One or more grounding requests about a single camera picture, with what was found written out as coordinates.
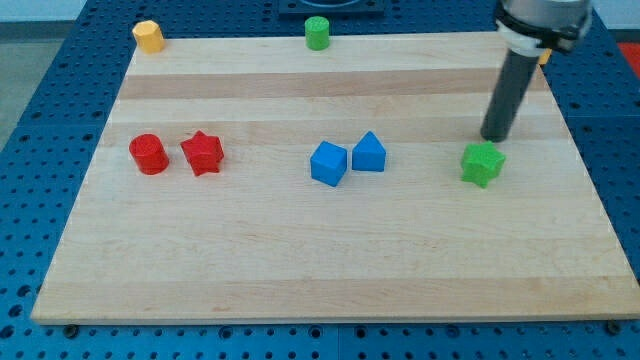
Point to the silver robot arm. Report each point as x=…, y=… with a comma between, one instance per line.
x=529, y=28

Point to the red cylinder block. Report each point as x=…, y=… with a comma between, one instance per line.
x=149, y=154

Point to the wooden board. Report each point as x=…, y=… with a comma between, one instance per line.
x=263, y=242

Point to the red star block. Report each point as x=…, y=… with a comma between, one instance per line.
x=203, y=152

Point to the green cylinder block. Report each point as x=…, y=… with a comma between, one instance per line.
x=317, y=33

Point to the yellow block behind arm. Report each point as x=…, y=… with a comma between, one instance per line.
x=544, y=57

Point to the blue triangle block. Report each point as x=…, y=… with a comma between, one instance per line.
x=369, y=154

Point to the green star block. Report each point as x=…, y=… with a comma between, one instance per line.
x=481, y=163

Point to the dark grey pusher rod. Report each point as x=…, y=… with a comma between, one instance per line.
x=513, y=81

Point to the yellow hexagon block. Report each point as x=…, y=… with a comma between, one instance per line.
x=148, y=36

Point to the blue cube block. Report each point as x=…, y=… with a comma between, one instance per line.
x=328, y=163

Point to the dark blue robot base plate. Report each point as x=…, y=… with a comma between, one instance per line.
x=301, y=8

